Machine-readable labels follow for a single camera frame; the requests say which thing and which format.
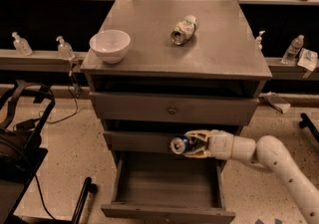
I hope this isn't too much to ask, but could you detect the clear sanitizer bottle far left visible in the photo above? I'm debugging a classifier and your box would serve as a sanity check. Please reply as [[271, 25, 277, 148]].
[[12, 32, 32, 56]]

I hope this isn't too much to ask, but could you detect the white bowl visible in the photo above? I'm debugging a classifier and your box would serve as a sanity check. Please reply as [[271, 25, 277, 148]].
[[89, 30, 131, 64]]

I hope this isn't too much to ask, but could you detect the black chair left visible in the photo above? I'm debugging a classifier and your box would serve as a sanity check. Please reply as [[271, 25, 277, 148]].
[[0, 80, 55, 224]]

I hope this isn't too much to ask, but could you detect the small pump bottle right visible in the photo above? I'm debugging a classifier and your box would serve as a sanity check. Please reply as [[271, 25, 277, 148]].
[[255, 31, 265, 51]]

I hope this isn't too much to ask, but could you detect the blue crushed pepsi can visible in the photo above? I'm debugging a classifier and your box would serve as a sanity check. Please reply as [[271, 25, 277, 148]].
[[170, 135, 190, 154]]

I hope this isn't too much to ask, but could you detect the white plastic packet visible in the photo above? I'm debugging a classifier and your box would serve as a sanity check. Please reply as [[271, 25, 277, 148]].
[[297, 48, 318, 72]]

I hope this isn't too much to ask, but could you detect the clear sanitizer bottle near cabinet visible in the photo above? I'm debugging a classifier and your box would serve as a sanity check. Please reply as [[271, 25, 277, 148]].
[[56, 36, 75, 60]]

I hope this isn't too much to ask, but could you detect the black stand leg bottom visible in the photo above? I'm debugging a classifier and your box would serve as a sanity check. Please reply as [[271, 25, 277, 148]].
[[71, 177, 98, 224]]

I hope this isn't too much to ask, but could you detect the clear water bottle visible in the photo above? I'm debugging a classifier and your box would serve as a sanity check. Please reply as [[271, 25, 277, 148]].
[[281, 35, 304, 64]]

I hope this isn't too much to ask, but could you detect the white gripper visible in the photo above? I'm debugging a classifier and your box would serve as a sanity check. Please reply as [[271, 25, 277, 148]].
[[184, 129, 234, 160]]

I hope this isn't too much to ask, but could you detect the black chair leg right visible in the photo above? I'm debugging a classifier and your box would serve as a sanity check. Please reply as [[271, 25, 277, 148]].
[[299, 112, 319, 142]]

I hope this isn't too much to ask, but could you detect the grey middle drawer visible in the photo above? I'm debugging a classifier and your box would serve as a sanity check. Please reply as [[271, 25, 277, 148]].
[[103, 130, 239, 157]]

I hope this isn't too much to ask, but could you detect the grey top drawer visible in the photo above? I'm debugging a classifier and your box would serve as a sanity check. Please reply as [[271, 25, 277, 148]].
[[89, 92, 259, 125]]

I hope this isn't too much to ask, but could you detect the grey three-drawer cabinet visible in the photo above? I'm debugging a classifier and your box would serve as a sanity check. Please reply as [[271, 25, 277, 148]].
[[80, 0, 273, 224]]

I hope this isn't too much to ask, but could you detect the grey open bottom drawer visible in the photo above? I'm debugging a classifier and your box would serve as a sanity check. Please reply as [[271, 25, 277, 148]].
[[102, 151, 235, 224]]

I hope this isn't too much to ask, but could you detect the green white soda can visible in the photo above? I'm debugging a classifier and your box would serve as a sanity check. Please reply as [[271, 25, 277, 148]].
[[170, 15, 198, 46]]

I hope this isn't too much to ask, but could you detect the black cable on floor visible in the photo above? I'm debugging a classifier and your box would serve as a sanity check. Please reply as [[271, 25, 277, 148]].
[[13, 70, 82, 130]]

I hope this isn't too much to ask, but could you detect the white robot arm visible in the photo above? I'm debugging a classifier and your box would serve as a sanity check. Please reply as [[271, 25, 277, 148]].
[[183, 129, 319, 224]]

